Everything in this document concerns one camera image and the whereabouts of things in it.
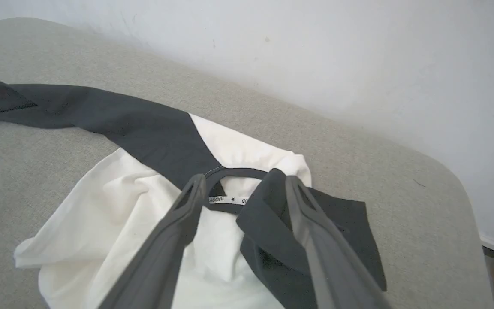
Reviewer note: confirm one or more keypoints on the white and black raglan shirt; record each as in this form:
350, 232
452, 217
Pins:
122, 206

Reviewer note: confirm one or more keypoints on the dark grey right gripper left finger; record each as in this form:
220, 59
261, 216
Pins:
161, 266

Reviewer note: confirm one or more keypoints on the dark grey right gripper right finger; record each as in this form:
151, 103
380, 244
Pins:
332, 274

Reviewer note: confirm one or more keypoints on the grey fabric sofa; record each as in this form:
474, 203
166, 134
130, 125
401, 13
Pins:
358, 150

